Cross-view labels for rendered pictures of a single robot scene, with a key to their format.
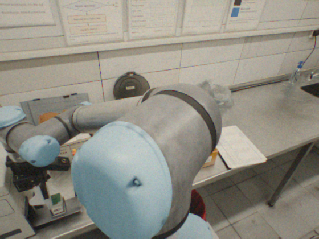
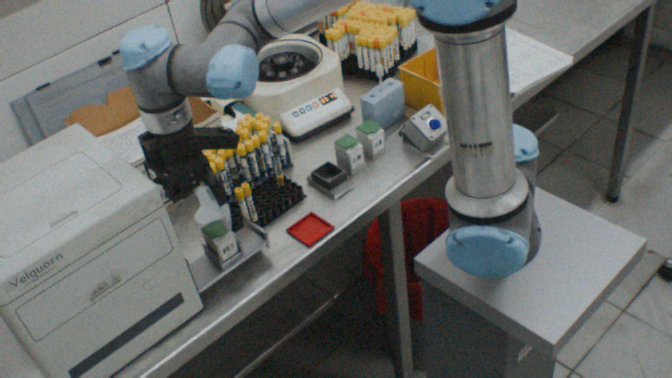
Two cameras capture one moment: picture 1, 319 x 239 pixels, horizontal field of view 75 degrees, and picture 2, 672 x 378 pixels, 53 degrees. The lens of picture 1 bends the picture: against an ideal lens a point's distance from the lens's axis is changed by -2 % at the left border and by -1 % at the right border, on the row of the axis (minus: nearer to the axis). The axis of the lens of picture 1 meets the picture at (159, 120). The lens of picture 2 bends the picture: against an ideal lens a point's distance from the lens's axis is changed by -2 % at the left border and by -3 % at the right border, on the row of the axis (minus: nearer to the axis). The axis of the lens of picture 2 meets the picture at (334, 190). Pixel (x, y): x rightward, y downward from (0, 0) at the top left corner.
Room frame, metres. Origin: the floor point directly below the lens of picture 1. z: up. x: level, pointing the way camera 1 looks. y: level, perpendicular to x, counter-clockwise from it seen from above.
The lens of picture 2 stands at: (-0.51, 0.33, 1.80)
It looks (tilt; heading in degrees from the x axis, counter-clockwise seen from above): 40 degrees down; 349
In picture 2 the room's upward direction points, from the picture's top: 9 degrees counter-clockwise
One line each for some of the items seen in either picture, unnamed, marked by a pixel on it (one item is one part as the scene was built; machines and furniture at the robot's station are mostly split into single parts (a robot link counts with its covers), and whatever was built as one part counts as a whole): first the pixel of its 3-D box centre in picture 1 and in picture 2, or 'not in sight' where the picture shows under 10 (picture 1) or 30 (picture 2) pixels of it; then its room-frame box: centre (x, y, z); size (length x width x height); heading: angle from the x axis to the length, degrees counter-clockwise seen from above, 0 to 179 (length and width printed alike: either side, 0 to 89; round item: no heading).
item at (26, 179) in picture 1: (29, 168); (175, 156); (0.42, 0.40, 1.16); 0.09 x 0.08 x 0.12; 116
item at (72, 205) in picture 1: (52, 210); (214, 259); (0.42, 0.39, 0.92); 0.21 x 0.07 x 0.05; 116
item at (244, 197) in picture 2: not in sight; (256, 189); (0.57, 0.28, 0.93); 0.17 x 0.09 x 0.11; 117
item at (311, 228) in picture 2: not in sight; (310, 228); (0.47, 0.20, 0.88); 0.07 x 0.07 x 0.01; 26
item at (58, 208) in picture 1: (57, 204); (220, 242); (0.43, 0.37, 0.95); 0.05 x 0.04 x 0.06; 26
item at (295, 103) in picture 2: not in sight; (289, 83); (0.92, 0.12, 0.94); 0.30 x 0.24 x 0.12; 17
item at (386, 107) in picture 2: not in sight; (383, 108); (0.73, -0.05, 0.92); 0.10 x 0.07 x 0.10; 118
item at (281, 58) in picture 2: not in sight; (283, 70); (0.94, 0.12, 0.97); 0.15 x 0.15 x 0.07
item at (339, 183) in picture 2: not in sight; (329, 178); (0.59, 0.12, 0.89); 0.09 x 0.05 x 0.04; 25
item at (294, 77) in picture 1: (296, 72); not in sight; (1.77, -1.18, 0.97); 0.08 x 0.07 x 0.20; 120
